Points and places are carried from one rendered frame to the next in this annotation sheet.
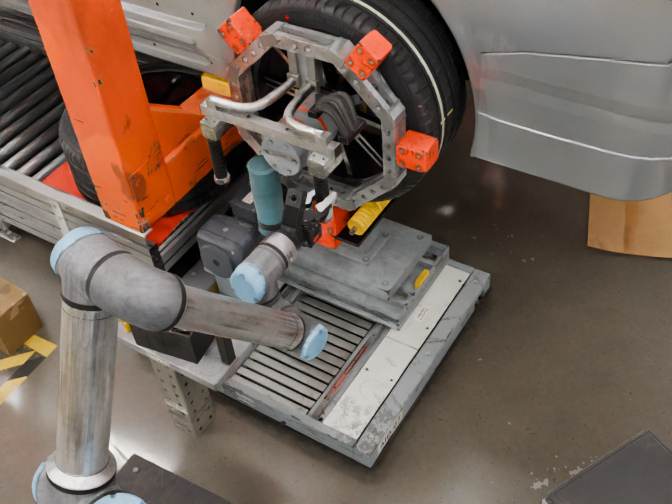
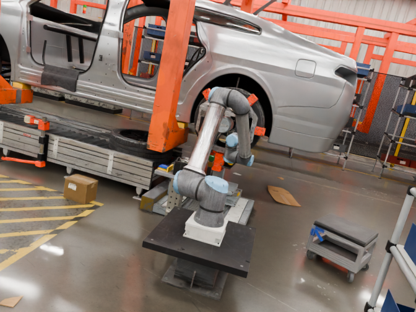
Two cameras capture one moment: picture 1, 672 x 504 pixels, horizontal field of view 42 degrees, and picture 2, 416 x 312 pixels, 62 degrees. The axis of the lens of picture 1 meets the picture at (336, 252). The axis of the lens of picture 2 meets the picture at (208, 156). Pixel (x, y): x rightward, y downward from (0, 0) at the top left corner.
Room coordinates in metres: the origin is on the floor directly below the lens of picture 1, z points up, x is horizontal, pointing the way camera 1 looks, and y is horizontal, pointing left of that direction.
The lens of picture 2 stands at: (-0.88, 1.41, 1.26)
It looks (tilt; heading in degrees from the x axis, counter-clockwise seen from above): 13 degrees down; 336
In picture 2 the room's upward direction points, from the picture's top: 12 degrees clockwise
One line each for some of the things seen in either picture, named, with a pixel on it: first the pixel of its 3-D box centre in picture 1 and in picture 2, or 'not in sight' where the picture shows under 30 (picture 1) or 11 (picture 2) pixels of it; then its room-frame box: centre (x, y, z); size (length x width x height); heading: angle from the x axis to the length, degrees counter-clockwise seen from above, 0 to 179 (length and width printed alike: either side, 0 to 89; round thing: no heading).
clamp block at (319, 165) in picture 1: (325, 158); not in sight; (1.70, 0.00, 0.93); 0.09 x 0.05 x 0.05; 144
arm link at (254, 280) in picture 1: (258, 273); (232, 140); (1.44, 0.19, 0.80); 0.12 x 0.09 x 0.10; 144
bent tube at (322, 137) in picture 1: (315, 99); not in sight; (1.81, 0.01, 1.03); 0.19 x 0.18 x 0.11; 144
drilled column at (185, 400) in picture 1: (181, 380); (174, 201); (1.61, 0.50, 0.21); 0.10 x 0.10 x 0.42; 54
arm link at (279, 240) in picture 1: (279, 250); not in sight; (1.51, 0.14, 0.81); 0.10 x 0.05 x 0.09; 54
